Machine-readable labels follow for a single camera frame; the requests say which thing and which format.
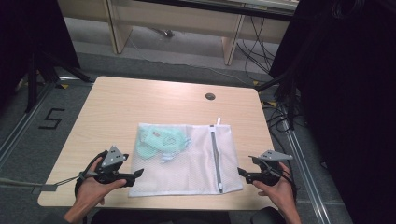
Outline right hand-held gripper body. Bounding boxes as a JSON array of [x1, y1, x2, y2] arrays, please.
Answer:
[[254, 149, 294, 188]]

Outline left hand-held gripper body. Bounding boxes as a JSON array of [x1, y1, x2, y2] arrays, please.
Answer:
[[92, 145, 130, 185]]

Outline mint green garment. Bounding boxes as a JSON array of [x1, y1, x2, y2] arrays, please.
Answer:
[[135, 125, 192, 164]]

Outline white mesh laundry bag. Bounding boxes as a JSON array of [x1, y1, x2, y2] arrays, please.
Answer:
[[128, 117, 244, 198]]

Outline person's right hand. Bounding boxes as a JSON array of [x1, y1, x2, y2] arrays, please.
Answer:
[[252, 161, 297, 216]]

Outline person's left hand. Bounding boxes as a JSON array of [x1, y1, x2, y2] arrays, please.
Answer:
[[74, 157, 128, 216]]

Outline person's dark clothed legs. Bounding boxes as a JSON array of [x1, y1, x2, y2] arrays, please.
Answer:
[[83, 206, 287, 224]]

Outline black metal stand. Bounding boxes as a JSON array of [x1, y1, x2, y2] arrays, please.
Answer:
[[255, 66, 300, 131], [24, 50, 94, 114]]

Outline black curtain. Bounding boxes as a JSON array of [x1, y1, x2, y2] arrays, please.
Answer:
[[0, 0, 81, 104], [269, 0, 396, 224]]

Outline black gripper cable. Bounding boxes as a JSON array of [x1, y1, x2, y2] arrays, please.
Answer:
[[279, 167, 298, 202]]

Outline aluminium floor rail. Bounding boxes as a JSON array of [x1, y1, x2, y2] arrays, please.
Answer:
[[0, 76, 94, 166], [281, 119, 332, 224]]

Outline tangled black cables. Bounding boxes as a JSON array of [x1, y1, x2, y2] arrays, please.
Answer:
[[261, 97, 307, 157]]

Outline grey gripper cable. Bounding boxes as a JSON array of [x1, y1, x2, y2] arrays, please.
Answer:
[[0, 174, 87, 192]]

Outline black floor cables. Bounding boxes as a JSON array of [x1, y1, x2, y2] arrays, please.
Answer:
[[235, 15, 276, 76]]

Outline light wooden desk frame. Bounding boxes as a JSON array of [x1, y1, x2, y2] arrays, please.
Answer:
[[57, 0, 301, 66]]

